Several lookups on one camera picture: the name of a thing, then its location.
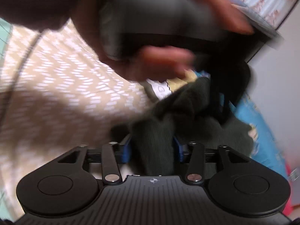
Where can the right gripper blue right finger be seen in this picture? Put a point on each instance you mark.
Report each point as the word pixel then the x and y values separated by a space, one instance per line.
pixel 189 161

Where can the beige zigzag patterned bedsheet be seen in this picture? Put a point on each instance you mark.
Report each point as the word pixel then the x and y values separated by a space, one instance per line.
pixel 55 95

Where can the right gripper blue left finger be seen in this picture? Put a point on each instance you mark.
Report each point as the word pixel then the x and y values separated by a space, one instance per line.
pixel 114 154

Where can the person's left hand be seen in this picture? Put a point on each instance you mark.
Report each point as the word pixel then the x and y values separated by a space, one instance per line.
pixel 154 39

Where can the dark green knit sweater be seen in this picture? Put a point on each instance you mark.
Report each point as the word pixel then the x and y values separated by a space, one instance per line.
pixel 183 115

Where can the blue floral quilt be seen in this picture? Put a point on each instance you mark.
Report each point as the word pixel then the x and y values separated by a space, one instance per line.
pixel 257 131

